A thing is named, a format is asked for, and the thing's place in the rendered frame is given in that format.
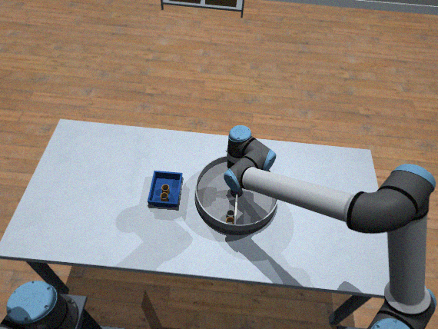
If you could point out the bronze bushing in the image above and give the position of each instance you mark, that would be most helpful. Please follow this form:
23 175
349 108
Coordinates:
164 196
165 186
230 218

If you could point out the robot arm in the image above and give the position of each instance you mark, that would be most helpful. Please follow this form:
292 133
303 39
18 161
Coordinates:
31 305
294 193

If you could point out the grey turntable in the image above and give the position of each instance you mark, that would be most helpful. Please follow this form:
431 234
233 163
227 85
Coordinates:
207 198

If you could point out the blue crate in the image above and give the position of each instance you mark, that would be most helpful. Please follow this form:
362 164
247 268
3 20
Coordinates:
154 195

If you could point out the white table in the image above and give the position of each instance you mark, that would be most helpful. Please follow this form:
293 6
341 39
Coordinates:
102 205

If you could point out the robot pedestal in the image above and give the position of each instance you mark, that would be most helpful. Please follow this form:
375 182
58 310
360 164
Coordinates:
76 315

